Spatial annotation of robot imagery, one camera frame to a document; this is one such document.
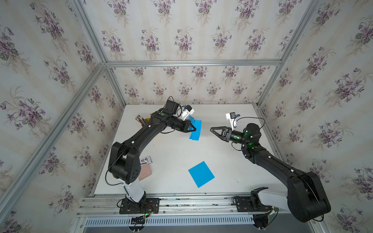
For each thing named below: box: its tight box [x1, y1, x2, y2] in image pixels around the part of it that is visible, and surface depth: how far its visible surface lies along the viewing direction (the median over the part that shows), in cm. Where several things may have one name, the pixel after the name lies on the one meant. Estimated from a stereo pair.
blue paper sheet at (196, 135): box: [188, 115, 203, 141], surface depth 81 cm
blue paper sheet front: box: [187, 160, 216, 189], surface depth 87 cm
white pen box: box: [138, 155, 153, 167], surface depth 90 cm
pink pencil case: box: [138, 163, 153, 181], surface depth 88 cm
